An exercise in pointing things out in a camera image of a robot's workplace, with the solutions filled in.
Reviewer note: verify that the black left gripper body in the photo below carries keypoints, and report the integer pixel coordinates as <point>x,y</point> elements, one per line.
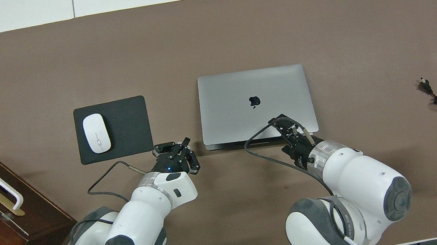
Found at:
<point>170,164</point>

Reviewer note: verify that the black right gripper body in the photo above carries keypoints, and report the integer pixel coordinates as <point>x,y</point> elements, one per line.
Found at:
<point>299,149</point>

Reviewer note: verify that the silver laptop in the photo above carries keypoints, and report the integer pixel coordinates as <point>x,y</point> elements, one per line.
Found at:
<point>240,92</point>

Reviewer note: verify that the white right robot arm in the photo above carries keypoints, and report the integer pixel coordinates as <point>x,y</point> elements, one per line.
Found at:
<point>357,179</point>

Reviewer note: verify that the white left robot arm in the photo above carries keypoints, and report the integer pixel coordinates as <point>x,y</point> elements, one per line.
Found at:
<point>145,214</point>

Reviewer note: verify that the black mouse pad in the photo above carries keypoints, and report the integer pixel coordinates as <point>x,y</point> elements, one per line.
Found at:
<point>128,126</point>

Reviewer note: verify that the white computer mouse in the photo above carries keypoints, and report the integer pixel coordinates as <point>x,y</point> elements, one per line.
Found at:
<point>96,134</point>

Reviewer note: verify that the brown table mat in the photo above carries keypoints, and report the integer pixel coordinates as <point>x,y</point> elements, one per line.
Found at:
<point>204,36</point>

